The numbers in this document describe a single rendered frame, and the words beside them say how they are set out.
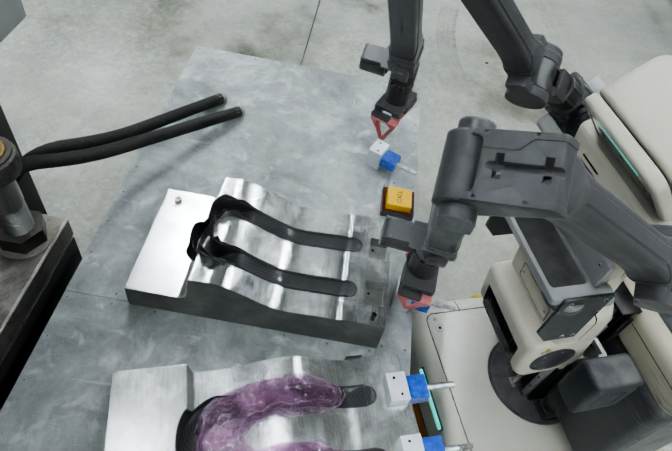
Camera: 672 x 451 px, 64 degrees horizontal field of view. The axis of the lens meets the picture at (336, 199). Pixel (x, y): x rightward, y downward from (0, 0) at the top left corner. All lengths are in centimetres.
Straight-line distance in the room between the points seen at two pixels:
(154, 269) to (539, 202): 80
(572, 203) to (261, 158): 97
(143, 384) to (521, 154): 69
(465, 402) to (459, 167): 124
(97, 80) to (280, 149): 172
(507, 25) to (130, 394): 82
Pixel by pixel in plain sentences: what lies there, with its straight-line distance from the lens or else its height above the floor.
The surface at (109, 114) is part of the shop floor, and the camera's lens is 279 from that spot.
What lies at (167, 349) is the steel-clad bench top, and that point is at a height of 80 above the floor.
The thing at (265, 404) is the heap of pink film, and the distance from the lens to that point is 94.
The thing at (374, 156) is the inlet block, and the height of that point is 84.
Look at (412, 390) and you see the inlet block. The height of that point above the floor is 87.
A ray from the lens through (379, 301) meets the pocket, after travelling 110.
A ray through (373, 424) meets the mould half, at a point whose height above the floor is 86.
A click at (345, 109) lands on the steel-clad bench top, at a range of 157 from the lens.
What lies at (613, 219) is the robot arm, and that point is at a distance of 62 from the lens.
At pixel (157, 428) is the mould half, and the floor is 91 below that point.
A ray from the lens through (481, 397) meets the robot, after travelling 174.
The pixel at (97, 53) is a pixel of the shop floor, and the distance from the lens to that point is 319.
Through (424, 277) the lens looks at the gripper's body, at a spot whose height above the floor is 94.
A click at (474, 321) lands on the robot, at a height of 28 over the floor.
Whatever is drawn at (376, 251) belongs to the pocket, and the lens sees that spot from 117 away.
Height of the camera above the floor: 179
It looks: 49 degrees down
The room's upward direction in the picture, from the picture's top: 12 degrees clockwise
